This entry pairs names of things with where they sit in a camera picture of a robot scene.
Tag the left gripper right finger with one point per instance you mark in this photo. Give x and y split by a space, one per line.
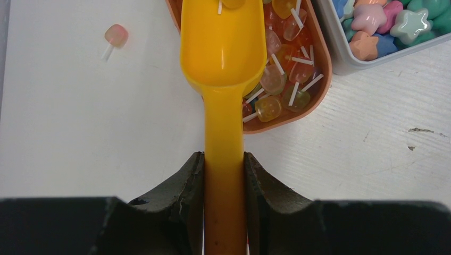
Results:
279 220

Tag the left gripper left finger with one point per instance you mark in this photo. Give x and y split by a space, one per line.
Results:
172 213

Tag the orange plastic scoop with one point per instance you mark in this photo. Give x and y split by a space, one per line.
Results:
223 55

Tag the loose pink lollipop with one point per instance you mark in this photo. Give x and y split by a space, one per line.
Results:
116 36

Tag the grey star candy tin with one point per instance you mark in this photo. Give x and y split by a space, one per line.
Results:
363 34

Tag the pink oval lollipop tin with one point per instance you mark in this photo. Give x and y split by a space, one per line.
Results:
297 73

